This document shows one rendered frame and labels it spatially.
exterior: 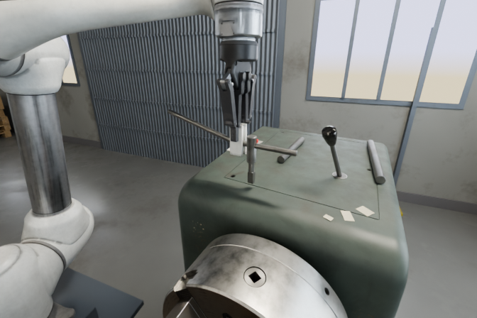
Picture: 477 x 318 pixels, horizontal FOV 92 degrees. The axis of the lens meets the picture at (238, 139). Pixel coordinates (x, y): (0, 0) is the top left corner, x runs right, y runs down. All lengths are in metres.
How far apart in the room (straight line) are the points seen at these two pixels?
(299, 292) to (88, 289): 0.87
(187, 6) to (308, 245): 0.57
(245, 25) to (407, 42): 2.43
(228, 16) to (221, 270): 0.42
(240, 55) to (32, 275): 0.76
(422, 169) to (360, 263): 2.71
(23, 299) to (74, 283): 0.32
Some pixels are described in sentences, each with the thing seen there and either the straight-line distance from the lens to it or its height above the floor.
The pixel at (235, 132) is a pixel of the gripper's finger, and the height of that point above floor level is 1.40.
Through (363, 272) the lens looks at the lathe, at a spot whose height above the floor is 1.21.
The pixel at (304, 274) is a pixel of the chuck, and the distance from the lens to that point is 0.44.
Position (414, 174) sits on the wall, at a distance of 3.15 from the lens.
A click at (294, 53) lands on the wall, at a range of 2.76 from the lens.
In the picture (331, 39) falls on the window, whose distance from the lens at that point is 2.72.
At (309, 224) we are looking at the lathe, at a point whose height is 1.25.
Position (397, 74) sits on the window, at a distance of 2.79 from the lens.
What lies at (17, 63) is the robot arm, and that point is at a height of 1.53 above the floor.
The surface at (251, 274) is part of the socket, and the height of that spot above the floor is 1.23.
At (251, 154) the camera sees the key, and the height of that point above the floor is 1.35.
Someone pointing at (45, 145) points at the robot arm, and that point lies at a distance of 0.84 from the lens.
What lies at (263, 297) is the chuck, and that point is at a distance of 0.39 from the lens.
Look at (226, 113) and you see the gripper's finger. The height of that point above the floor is 1.44.
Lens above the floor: 1.55
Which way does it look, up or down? 20 degrees down
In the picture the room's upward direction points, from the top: straight up
